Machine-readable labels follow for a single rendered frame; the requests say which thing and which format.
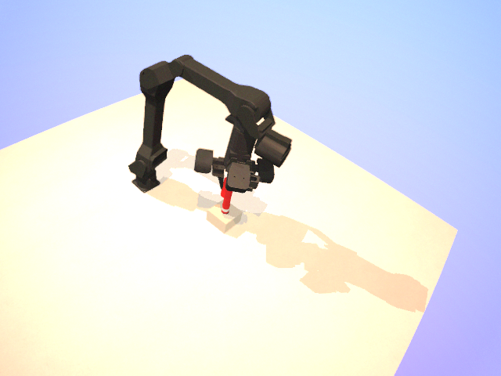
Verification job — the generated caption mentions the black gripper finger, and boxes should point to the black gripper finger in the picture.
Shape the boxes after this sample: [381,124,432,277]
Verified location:
[211,169,225,189]

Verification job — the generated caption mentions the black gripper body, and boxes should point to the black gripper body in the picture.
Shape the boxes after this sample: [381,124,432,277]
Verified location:
[194,142,275,184]

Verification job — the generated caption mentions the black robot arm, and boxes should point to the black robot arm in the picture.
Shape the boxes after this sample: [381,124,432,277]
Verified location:
[128,55,292,193]

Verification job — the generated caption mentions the small cream block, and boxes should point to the small cream block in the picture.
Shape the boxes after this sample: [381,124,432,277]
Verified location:
[206,199,242,233]

